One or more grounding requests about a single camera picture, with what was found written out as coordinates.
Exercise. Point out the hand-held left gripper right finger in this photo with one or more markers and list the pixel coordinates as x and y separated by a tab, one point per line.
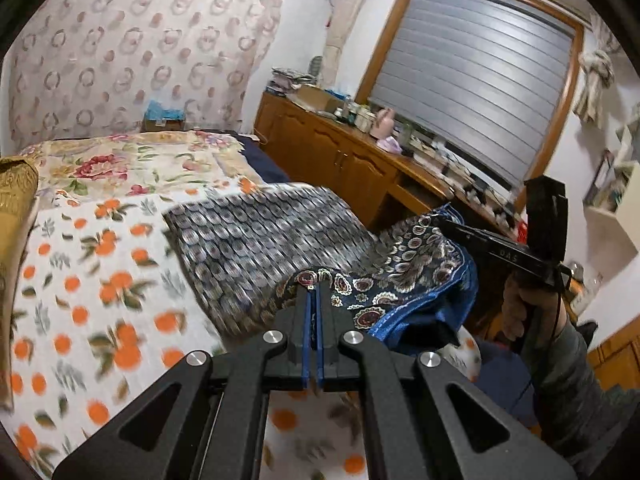
320	340

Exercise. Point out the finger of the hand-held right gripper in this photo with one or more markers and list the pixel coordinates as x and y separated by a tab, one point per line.
465	236

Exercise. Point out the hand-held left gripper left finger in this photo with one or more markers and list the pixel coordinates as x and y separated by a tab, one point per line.
306	340

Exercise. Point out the navy paisley garment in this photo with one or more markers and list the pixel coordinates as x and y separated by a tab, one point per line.
400	270

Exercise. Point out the navy medallion print robe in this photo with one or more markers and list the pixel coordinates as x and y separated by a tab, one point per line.
260	240

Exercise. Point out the person's right forearm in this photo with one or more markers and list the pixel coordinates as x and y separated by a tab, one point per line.
575	400

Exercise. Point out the person's right hand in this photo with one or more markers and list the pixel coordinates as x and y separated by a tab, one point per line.
512	310

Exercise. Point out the red cloth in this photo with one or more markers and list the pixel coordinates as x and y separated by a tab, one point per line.
521	231

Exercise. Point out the pink tissue pack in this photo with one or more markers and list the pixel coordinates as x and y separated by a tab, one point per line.
389	146

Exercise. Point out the pink kettle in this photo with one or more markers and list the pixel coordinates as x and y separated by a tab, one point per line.
382	125

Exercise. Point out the hanging pale scarf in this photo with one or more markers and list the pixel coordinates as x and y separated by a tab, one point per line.
595	80

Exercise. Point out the person's blue pants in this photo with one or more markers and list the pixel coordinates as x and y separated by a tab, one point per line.
505	385

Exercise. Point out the row of small bottles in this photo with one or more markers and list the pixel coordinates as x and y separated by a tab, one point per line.
357	117

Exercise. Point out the grey window blind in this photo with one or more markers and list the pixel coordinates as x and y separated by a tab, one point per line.
475	75

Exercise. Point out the long wooden cabinet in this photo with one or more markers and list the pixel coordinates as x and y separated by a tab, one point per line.
325	145

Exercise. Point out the navy bed sheet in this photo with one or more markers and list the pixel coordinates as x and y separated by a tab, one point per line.
265	165

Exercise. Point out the cardboard box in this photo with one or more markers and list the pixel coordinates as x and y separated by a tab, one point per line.
315	97

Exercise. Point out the white orange print blanket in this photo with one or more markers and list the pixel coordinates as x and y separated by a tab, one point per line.
100	285

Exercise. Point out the beige tied curtain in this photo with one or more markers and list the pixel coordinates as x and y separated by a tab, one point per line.
345	25

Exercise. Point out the floral quilt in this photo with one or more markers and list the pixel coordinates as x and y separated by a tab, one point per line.
125	160

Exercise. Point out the box with blue cloth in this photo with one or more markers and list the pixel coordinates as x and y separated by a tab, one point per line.
165	117

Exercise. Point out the golden yellow cushion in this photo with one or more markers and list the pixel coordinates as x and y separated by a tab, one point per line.
15	200

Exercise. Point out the white wall shelf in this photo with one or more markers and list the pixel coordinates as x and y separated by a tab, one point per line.
630	200

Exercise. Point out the wooden window frame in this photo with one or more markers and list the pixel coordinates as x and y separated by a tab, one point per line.
391	25

